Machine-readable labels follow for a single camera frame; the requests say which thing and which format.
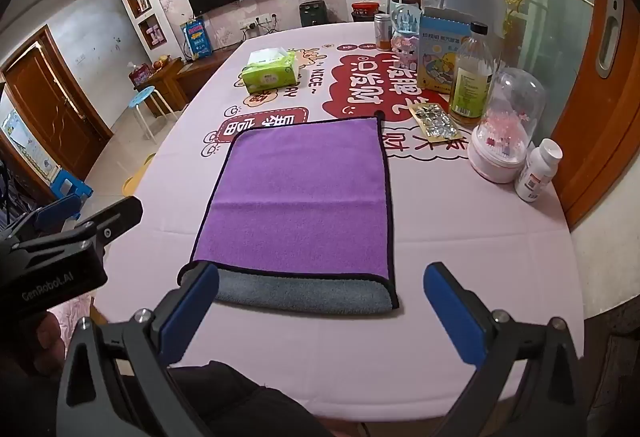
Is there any wooden sliding door frame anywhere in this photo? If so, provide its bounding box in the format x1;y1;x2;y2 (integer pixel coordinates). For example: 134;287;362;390
549;0;640;229

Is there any blue round stool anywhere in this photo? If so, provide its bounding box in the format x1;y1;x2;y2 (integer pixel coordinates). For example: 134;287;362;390
127;86;179;141

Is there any person's left hand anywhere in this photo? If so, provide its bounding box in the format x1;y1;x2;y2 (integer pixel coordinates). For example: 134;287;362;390
27;311;72;370

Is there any brown wooden door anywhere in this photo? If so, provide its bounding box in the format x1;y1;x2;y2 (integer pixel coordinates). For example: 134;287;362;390
0;24;114;181

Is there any green tissue pack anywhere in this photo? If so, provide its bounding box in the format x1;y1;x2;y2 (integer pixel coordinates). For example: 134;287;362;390
241;47;299;94

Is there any glass dome with pink flowers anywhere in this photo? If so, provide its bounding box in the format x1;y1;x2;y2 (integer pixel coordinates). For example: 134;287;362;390
467;67;547;184

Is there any black countertop appliance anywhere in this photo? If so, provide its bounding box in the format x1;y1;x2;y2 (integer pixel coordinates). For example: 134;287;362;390
298;0;331;27

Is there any person's dark clothing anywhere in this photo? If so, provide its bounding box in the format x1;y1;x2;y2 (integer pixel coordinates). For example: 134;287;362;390
167;361;332;437

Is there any yellow plastic stool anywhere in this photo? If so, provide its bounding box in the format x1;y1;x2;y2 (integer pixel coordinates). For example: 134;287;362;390
121;154;156;196

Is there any blue and yellow carton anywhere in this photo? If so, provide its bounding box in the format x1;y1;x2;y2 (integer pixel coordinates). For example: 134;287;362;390
417;14;474;94

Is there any red gift box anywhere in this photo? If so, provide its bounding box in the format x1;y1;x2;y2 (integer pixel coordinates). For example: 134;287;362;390
128;62;155;87

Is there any silver drink can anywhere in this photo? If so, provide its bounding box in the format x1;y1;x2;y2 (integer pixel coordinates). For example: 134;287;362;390
374;12;394;51

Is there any brown wooden low cabinet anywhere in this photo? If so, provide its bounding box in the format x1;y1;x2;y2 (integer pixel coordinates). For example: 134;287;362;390
146;48;237;119

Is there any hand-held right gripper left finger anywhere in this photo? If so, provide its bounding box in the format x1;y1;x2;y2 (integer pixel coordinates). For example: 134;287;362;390
57;262;221;437

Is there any blue printed box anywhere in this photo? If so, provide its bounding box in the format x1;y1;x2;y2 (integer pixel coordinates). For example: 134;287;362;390
180;16;214;61

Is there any white pill bottle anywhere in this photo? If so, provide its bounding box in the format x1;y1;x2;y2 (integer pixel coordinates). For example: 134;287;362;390
514;138;564;204

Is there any blue printed jar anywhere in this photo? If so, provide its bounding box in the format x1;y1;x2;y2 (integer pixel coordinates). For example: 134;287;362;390
389;0;421;36

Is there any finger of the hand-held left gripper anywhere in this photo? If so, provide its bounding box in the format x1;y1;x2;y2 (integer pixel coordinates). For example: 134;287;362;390
0;195;86;243
9;195;145;252

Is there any colourful wall chart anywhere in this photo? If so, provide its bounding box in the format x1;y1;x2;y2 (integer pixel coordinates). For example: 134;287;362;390
0;110;57;179

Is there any foil blister pack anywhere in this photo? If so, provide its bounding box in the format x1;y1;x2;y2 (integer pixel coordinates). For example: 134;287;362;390
407;102;464;143

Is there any red cooking pot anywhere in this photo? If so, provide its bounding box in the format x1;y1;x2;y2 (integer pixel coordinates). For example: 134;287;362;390
351;0;381;22

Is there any clear bottle with amber liquid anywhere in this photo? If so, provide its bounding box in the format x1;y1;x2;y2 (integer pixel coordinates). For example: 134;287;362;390
447;21;496;128

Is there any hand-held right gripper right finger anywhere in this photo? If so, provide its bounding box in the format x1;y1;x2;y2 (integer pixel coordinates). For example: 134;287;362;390
423;262;597;437

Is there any purple towel with grey underside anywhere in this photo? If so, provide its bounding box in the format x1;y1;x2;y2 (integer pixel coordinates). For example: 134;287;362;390
177;116;401;318

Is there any silver door handle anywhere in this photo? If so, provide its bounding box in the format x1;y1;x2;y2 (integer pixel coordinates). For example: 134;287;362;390
594;0;626;78

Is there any small blue plastic stool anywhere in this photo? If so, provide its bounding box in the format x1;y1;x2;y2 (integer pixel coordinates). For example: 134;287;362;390
52;169;94;201

